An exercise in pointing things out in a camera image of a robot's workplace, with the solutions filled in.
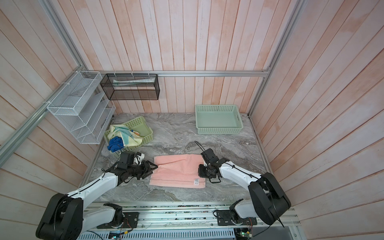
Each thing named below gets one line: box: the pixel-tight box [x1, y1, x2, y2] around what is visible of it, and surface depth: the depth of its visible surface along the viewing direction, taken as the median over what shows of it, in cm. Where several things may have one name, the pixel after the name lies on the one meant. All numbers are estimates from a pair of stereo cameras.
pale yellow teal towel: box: [107, 124, 143, 147], surface depth 96 cm
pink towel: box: [149, 154, 206, 189], surface depth 90 cm
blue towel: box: [107, 136, 124, 153], surface depth 93 cm
